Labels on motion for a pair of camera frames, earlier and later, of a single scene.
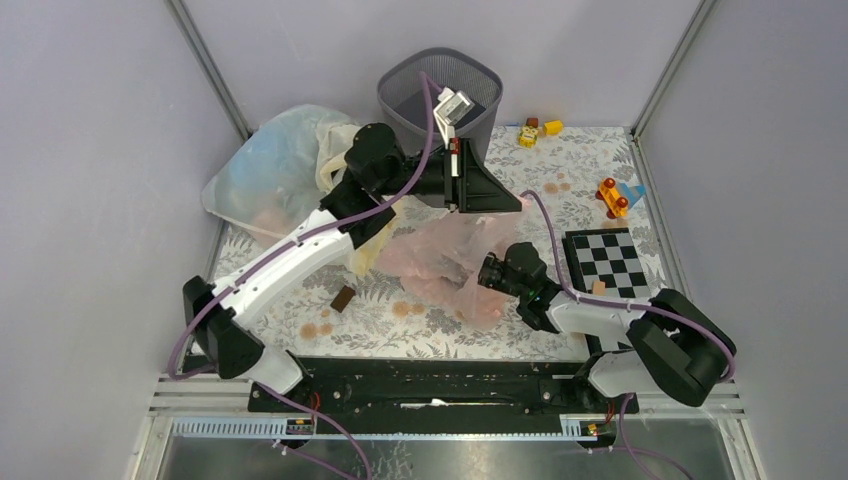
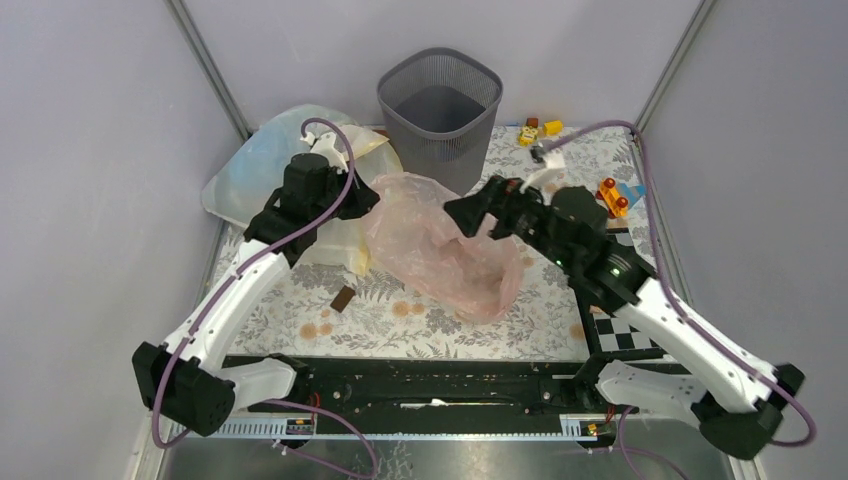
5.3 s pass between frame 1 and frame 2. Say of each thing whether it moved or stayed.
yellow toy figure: stayed
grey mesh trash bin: stayed
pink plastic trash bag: moved
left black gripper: moved
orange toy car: stayed
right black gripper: moved
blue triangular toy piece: stayed
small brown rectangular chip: stayed
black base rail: stayed
